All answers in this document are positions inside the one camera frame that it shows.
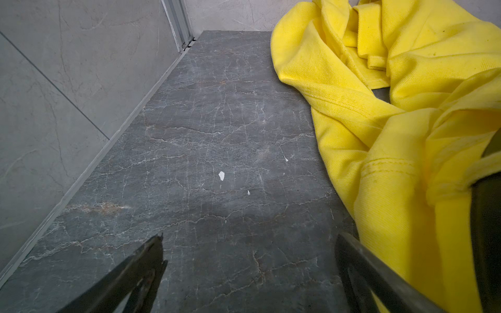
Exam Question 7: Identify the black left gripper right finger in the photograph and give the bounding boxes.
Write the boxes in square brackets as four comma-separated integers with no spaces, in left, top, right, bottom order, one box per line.
[335,233,444,312]

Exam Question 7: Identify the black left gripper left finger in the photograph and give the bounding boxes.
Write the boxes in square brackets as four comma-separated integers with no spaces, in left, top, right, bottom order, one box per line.
[59,234,168,312]

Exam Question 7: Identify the yellow trousers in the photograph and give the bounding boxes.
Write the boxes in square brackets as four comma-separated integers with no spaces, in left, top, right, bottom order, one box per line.
[271,1,500,312]

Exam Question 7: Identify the black leather belt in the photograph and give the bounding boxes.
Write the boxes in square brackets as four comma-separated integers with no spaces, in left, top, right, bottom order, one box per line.
[470,171,500,312]

